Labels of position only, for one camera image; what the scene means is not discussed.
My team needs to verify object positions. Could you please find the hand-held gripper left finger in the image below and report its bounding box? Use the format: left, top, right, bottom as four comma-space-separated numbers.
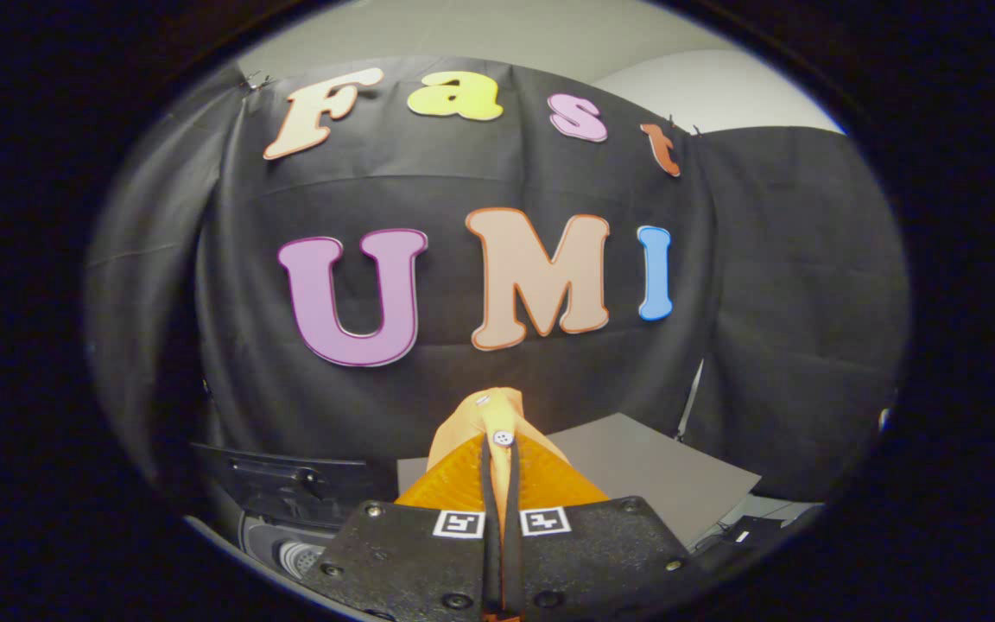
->
303, 432, 500, 622

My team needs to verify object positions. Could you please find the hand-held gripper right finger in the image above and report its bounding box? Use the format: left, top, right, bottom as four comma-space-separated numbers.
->
502, 432, 707, 619

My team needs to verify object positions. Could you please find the dark washing machine lid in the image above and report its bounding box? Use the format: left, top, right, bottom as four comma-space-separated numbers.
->
191, 442, 395, 528

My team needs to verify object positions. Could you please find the orange shirt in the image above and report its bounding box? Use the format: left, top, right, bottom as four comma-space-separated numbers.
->
426, 387, 572, 619

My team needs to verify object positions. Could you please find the white cabinet with dark top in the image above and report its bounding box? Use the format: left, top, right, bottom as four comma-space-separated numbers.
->
396, 413, 762, 549

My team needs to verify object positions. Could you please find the small black box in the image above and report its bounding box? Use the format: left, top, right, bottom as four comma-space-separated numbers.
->
722, 514, 788, 549

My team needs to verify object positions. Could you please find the black backdrop cloth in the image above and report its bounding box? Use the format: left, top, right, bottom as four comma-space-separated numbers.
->
87, 56, 909, 519

